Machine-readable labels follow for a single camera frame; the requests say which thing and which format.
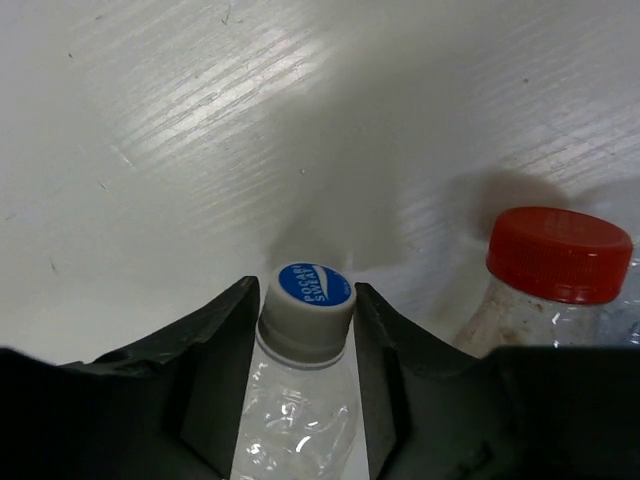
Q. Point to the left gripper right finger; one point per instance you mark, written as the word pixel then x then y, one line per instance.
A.
pixel 432 412

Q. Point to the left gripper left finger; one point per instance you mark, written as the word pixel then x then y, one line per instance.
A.
pixel 167 406

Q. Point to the clear bottle white cap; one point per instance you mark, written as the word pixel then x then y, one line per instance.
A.
pixel 301 405

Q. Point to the red cap bottle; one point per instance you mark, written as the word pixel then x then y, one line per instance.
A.
pixel 551 271

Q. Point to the blue label water bottle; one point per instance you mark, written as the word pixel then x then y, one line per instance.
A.
pixel 619 320

